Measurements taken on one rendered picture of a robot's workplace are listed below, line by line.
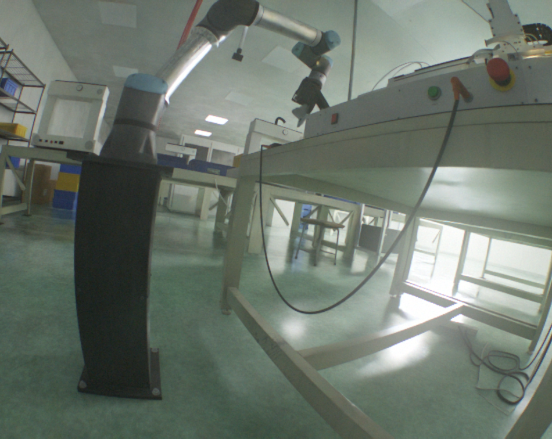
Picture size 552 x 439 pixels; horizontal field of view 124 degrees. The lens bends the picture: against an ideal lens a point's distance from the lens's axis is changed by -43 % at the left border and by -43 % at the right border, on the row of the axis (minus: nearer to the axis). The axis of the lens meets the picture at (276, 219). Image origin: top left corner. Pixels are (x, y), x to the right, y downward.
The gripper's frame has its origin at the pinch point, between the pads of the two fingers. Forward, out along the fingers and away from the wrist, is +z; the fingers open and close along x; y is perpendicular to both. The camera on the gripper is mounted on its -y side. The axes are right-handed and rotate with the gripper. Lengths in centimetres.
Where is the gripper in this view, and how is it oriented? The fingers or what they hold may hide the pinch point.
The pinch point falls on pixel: (299, 124)
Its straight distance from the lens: 103.1
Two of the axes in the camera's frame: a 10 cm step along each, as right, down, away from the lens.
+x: 3.7, 1.2, -9.2
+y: -8.4, -3.8, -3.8
